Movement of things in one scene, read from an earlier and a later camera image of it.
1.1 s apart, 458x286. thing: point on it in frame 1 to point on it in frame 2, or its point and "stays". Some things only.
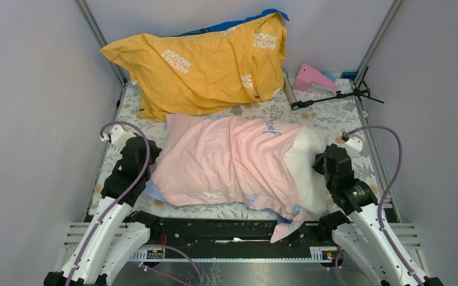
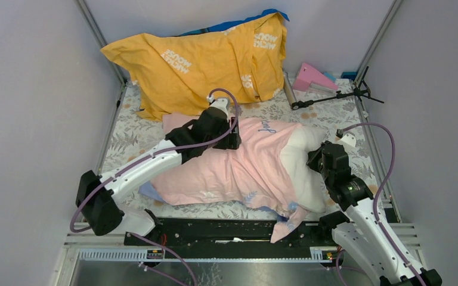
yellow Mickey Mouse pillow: [241, 62] stays
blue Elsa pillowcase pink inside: [228, 161] stays
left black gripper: [155, 149] to [231, 141]
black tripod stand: [362, 90] stays
